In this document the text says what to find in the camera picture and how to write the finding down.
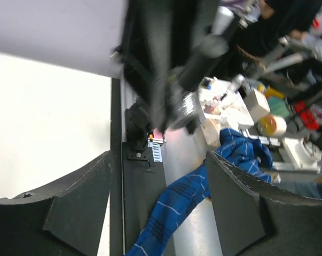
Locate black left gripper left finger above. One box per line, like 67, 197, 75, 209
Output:
0, 151, 113, 255

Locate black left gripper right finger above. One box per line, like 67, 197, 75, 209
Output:
205, 151, 322, 255

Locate blue plaid sleeve forearm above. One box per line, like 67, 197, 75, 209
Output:
126, 128, 273, 255

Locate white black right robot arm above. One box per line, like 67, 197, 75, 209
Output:
114, 1, 239, 152

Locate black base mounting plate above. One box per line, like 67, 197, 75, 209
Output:
109, 78, 166, 255

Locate white tape roll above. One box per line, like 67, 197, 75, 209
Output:
257, 115, 287, 138

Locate white slotted cable duct right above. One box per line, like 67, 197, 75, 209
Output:
148, 141, 163, 163

